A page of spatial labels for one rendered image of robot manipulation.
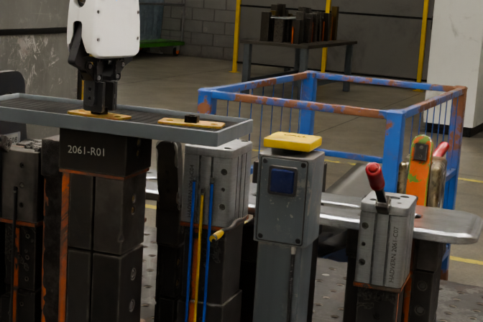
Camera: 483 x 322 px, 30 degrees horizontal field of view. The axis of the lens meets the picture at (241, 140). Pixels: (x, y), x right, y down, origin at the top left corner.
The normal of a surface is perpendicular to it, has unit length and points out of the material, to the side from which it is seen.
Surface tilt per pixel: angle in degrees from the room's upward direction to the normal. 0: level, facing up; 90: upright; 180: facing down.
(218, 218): 90
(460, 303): 0
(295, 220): 90
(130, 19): 90
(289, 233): 90
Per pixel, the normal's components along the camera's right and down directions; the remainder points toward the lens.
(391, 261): -0.32, 0.14
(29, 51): 0.93, 0.18
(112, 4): 0.83, 0.12
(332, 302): 0.06, -0.98
